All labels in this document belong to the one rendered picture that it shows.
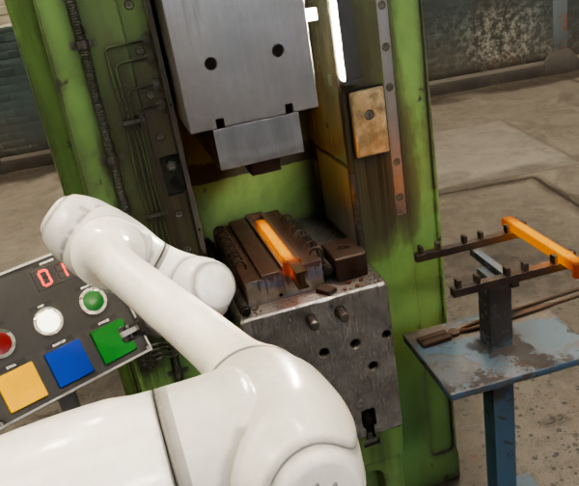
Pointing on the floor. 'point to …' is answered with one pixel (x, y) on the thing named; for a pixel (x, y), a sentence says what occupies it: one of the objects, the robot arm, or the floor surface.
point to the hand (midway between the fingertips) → (131, 332)
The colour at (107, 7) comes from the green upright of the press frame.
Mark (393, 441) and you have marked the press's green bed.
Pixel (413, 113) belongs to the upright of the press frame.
